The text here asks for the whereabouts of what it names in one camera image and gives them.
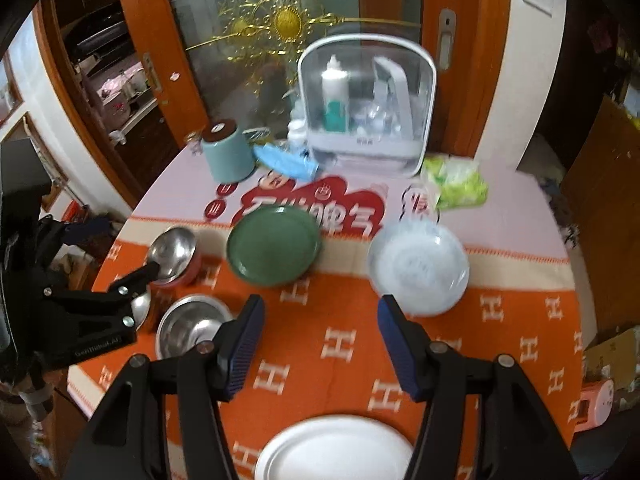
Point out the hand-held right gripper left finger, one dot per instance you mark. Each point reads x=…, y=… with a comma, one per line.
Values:
x=245, y=342

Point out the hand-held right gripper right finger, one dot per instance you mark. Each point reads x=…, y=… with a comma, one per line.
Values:
x=395, y=347

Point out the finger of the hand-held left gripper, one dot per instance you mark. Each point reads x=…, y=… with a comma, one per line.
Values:
x=100, y=317
x=137, y=277

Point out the hammered steel bowl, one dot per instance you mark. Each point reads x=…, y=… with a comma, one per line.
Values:
x=143, y=307

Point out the pink steel-lined bowl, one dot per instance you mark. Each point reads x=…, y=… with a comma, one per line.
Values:
x=175, y=252

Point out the shallow steel dish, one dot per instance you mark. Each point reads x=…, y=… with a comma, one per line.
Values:
x=187, y=325

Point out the clear glass plate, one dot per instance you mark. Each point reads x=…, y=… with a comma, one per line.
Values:
x=419, y=270

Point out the green plate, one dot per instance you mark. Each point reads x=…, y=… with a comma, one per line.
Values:
x=273, y=247

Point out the white plate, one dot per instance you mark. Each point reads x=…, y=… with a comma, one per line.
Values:
x=332, y=452

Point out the orange patterned blanket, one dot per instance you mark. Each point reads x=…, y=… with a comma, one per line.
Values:
x=325, y=320

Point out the small glass jar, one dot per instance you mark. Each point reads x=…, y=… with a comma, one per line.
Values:
x=192, y=142

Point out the teal canister with brown lid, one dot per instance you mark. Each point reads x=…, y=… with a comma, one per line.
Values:
x=227, y=157

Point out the pink printed tablecloth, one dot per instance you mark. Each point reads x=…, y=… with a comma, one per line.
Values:
x=500, y=220

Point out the green tissue packet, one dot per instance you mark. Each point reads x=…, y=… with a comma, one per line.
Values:
x=457, y=185

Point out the blue face masks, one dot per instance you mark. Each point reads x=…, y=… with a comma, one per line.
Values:
x=285, y=162

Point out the kitchen shelf rack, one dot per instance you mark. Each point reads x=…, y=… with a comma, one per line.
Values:
x=115, y=90

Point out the small white bottle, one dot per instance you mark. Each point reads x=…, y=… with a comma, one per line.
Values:
x=297, y=135

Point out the cardboard box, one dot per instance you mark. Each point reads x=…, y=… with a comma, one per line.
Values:
x=615, y=355

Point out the brown wooden cabinet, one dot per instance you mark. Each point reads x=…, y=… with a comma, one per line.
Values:
x=605, y=210

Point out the orange wooden glass door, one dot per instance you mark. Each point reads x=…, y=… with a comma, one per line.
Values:
x=145, y=10

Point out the gold door ornament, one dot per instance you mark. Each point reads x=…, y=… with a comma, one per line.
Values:
x=287, y=22

